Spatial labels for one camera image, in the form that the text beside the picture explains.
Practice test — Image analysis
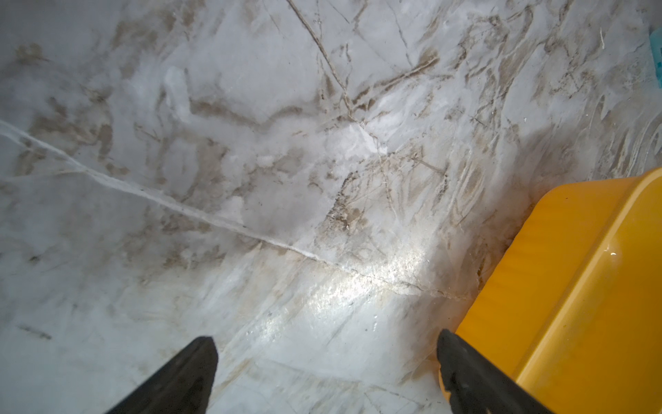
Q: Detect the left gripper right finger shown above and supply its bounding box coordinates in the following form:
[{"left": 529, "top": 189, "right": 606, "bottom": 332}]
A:
[{"left": 436, "top": 329, "right": 550, "bottom": 413}]

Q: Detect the yellow plastic storage box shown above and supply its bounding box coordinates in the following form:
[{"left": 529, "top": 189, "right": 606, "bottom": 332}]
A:
[{"left": 452, "top": 169, "right": 661, "bottom": 413}]

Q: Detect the third row teal clothespin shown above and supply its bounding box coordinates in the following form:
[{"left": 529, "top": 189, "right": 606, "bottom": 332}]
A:
[{"left": 649, "top": 28, "right": 662, "bottom": 89}]

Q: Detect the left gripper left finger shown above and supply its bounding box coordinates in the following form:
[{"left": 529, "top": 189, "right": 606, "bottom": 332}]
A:
[{"left": 110, "top": 336, "right": 218, "bottom": 413}]

